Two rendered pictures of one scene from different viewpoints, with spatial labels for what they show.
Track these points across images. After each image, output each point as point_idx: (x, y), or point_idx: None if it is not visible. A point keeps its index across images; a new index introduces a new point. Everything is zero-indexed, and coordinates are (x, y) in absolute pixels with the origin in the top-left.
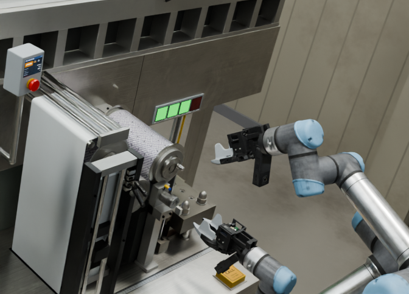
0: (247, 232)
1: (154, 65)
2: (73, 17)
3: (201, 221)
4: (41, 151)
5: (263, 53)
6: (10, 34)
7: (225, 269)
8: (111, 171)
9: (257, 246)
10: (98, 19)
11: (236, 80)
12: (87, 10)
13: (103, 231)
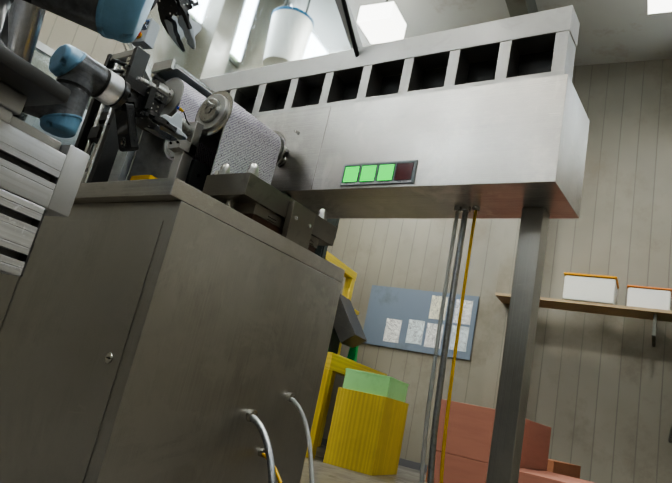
0: (141, 83)
1: (343, 117)
2: (270, 74)
3: (228, 190)
4: None
5: (538, 113)
6: (228, 87)
7: (119, 137)
8: (117, 56)
9: (125, 81)
10: (290, 75)
11: (483, 150)
12: (282, 69)
13: (105, 115)
